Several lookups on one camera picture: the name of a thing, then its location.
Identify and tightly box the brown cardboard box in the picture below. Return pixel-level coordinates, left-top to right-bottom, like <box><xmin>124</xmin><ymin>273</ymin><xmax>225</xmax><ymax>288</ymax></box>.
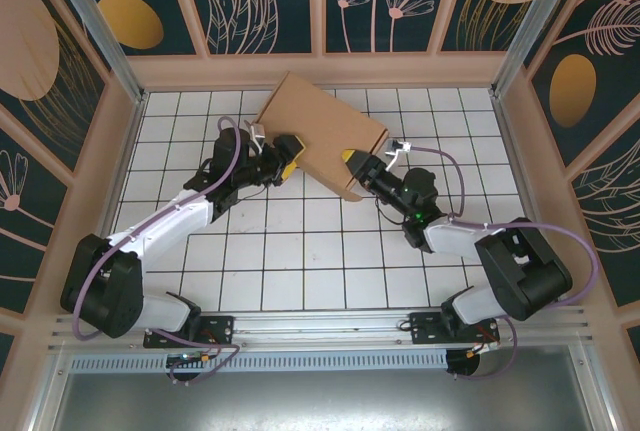
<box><xmin>255</xmin><ymin>69</ymin><xmax>390</xmax><ymax>204</ymax></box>

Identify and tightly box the grey metal sheet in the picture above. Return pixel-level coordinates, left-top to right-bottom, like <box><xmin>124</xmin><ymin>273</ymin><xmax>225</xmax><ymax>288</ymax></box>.
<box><xmin>49</xmin><ymin>369</ymin><xmax>594</xmax><ymax>431</ymax></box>

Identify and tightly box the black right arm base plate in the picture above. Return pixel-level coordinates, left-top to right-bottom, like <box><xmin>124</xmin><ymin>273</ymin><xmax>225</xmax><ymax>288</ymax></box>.
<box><xmin>408</xmin><ymin>311</ymin><xmax>501</xmax><ymax>347</ymax></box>

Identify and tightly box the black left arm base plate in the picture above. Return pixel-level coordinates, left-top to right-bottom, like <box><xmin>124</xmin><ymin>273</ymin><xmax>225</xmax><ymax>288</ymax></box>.
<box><xmin>143</xmin><ymin>314</ymin><xmax>236</xmax><ymax>350</ymax></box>

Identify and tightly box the aluminium mounting rail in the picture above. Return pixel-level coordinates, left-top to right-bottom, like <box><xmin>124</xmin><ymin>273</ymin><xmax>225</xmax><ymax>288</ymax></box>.
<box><xmin>47</xmin><ymin>305</ymin><xmax>596</xmax><ymax>352</ymax></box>

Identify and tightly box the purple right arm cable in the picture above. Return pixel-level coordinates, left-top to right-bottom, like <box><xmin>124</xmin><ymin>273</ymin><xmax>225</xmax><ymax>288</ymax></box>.
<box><xmin>399</xmin><ymin>143</ymin><xmax>600</xmax><ymax>381</ymax></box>

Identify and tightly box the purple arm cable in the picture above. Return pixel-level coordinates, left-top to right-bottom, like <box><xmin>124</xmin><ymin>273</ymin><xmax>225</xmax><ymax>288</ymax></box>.
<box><xmin>72</xmin><ymin>115</ymin><xmax>254</xmax><ymax>387</ymax></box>
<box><xmin>399</xmin><ymin>143</ymin><xmax>600</xmax><ymax>381</ymax></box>

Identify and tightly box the grey slotted cable duct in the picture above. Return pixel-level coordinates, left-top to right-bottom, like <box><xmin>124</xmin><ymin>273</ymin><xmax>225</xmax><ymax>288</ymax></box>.
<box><xmin>69</xmin><ymin>348</ymin><xmax>449</xmax><ymax>373</ymax></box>

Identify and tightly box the aluminium frame post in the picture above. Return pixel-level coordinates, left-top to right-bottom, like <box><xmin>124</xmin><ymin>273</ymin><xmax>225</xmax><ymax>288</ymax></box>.
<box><xmin>489</xmin><ymin>0</ymin><xmax>599</xmax><ymax>98</ymax></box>
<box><xmin>42</xmin><ymin>0</ymin><xmax>147</xmax><ymax>105</ymax></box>

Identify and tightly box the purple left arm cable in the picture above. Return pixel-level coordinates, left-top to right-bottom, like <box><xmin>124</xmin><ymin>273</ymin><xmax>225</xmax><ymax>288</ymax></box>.
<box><xmin>72</xmin><ymin>115</ymin><xmax>254</xmax><ymax>387</ymax></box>

